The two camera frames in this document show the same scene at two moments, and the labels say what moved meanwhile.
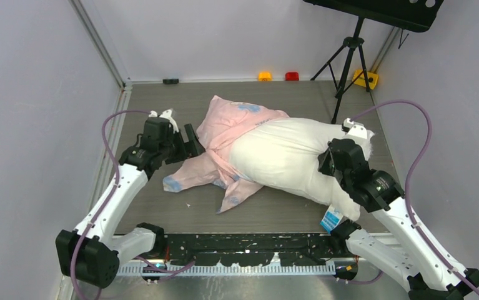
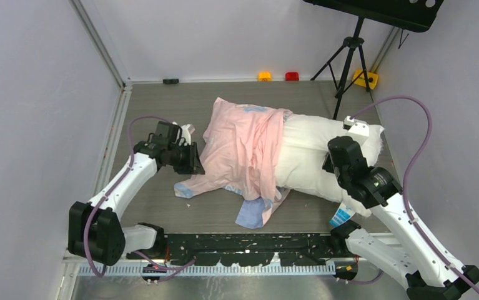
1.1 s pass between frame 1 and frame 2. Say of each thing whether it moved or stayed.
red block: stayed
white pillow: moved
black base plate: stayed
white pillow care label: moved
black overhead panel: stayed
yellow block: stayed
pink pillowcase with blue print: moved
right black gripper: stayed
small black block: stayed
